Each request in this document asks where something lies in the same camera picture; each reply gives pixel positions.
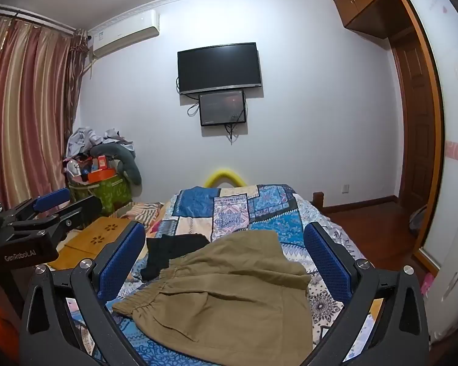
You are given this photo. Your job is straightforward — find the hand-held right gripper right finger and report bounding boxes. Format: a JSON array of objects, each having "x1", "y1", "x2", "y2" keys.
[{"x1": 303, "y1": 221, "x2": 431, "y2": 366}]

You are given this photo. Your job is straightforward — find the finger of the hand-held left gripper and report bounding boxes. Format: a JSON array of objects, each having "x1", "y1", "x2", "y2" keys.
[
  {"x1": 8, "y1": 188, "x2": 71, "y2": 222},
  {"x1": 13, "y1": 196, "x2": 103, "y2": 242}
]

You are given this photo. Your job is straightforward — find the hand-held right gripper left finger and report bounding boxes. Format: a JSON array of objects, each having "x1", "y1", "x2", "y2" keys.
[{"x1": 18, "y1": 221, "x2": 146, "y2": 366}]

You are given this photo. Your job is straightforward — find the khaki pants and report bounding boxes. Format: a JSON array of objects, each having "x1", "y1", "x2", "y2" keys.
[{"x1": 112, "y1": 231, "x2": 314, "y2": 366}]

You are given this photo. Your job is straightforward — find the bamboo lap table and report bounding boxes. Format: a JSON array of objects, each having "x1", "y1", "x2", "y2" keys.
[{"x1": 46, "y1": 215, "x2": 132, "y2": 271}]

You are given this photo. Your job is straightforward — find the orange box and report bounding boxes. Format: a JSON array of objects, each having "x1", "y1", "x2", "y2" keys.
[{"x1": 87, "y1": 168, "x2": 117, "y2": 184}]

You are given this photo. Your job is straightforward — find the black garment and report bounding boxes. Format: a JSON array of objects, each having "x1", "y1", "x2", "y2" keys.
[{"x1": 140, "y1": 234, "x2": 210, "y2": 281}]

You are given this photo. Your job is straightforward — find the striped bed sheet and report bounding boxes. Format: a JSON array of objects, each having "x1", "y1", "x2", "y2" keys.
[{"x1": 112, "y1": 202, "x2": 163, "y2": 229}]

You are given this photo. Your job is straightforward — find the pile of pale clothes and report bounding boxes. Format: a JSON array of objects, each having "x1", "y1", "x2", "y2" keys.
[{"x1": 67, "y1": 126, "x2": 134, "y2": 159}]

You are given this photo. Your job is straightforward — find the grey plush pillow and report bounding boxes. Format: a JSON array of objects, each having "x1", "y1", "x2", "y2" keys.
[{"x1": 89, "y1": 143, "x2": 143, "y2": 195}]

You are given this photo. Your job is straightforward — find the blue patchwork quilt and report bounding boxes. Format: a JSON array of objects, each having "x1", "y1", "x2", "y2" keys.
[{"x1": 67, "y1": 184, "x2": 384, "y2": 366}]

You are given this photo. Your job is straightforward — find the pink striped curtain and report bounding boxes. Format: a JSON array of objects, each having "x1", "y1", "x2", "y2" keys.
[{"x1": 0, "y1": 8, "x2": 81, "y2": 210}]

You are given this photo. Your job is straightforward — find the grey basket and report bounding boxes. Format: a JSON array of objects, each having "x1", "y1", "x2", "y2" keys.
[{"x1": 409, "y1": 204, "x2": 428, "y2": 233}]

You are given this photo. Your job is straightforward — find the white plastic panel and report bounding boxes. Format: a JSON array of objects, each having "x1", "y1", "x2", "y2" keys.
[{"x1": 427, "y1": 205, "x2": 458, "y2": 346}]

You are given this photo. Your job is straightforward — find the brown patterned curtain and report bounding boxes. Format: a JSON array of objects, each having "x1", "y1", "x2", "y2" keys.
[{"x1": 63, "y1": 28, "x2": 92, "y2": 161}]

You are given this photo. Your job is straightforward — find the wooden door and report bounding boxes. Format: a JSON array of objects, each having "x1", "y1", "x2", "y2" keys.
[{"x1": 390, "y1": 27, "x2": 438, "y2": 214}]

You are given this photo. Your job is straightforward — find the small black monitor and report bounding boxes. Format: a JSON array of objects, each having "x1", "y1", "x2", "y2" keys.
[{"x1": 198, "y1": 90, "x2": 247, "y2": 127}]

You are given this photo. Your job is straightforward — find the white air conditioner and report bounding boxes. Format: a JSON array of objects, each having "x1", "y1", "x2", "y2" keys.
[{"x1": 89, "y1": 9, "x2": 161, "y2": 59}]

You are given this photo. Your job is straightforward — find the wooden overhead cabinet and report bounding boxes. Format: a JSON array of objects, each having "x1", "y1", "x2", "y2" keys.
[{"x1": 333, "y1": 0, "x2": 424, "y2": 39}]

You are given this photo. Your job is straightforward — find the yellow foam ring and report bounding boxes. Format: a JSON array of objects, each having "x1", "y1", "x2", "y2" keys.
[{"x1": 205, "y1": 167, "x2": 245, "y2": 189}]

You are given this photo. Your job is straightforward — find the black wall television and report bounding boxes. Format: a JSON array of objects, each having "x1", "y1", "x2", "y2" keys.
[{"x1": 177, "y1": 42, "x2": 262, "y2": 95}]

